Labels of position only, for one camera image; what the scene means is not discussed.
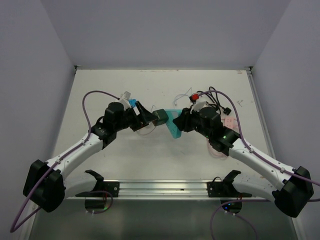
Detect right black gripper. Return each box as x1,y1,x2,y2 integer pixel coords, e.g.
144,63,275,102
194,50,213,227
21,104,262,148
173,105,212,139

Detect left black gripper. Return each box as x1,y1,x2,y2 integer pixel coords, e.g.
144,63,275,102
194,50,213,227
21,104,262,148
114,101,158,132

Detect teal power strip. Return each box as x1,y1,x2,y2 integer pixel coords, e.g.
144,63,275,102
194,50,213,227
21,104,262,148
164,108,183,140

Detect dark green cube charger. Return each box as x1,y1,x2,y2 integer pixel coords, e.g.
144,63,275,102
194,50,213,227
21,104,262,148
152,109,169,127

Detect blue adapter plug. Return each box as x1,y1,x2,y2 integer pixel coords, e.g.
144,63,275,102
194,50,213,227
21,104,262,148
128,99,137,108

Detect pink power strip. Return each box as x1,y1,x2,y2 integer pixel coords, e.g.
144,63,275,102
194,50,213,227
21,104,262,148
207,116,239,160

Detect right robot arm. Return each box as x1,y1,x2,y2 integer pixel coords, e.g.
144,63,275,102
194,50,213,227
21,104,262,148
172,107,314,218

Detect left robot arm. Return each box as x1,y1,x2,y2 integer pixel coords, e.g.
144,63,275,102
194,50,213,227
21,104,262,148
22,101,157,213

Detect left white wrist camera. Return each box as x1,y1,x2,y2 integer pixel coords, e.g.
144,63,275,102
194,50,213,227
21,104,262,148
118,91,131,109

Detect black coiled cable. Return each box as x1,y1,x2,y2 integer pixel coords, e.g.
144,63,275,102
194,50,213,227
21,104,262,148
196,86,233,116

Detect aluminium rail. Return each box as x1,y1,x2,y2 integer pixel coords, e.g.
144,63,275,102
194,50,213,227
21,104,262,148
62,174,277,201

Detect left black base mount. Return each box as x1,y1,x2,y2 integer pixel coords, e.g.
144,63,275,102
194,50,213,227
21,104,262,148
75,169,120,198

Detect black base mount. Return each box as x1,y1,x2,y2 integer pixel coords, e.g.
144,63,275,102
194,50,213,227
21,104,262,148
75,169,120,198
206,170,253,198

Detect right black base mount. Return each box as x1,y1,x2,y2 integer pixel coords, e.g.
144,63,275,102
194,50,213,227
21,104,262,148
206,170,253,198

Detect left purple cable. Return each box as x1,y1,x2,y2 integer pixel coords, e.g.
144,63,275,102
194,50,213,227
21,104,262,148
9,90,123,233

